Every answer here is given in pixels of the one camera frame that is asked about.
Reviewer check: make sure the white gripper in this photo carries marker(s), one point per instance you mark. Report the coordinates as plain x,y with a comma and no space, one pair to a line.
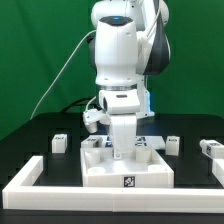
122,132

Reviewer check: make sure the white square tabletop part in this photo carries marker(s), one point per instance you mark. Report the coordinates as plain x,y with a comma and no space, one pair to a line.
143,168

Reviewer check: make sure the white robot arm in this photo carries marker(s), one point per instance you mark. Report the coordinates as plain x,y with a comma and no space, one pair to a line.
130,42

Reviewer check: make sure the fiducial tag sheet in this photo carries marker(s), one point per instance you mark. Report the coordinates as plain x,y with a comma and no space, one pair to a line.
155,142

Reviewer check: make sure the white U-shaped obstacle fence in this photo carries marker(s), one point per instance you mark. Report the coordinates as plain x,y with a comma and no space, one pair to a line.
21,193

